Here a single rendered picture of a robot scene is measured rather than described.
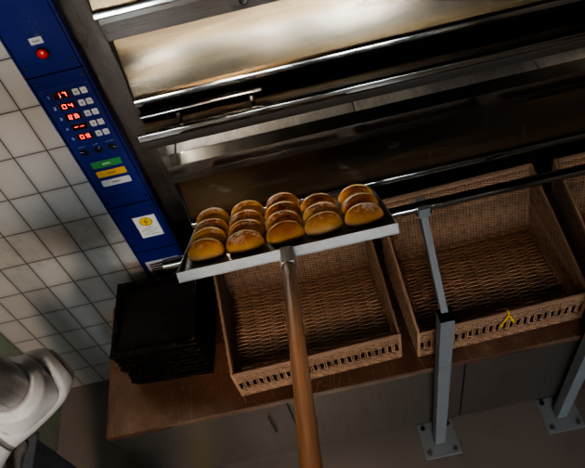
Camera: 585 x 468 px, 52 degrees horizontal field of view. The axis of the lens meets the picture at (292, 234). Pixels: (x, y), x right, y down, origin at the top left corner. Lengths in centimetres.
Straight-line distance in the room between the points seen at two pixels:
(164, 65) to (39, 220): 72
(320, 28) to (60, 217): 103
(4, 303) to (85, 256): 41
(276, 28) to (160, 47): 31
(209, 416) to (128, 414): 28
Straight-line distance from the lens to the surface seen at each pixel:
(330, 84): 167
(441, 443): 254
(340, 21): 165
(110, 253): 220
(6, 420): 152
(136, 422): 214
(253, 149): 186
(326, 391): 201
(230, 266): 146
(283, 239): 151
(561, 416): 262
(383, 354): 199
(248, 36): 164
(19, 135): 186
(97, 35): 164
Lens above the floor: 240
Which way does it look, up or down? 50 degrees down
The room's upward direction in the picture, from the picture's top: 15 degrees counter-clockwise
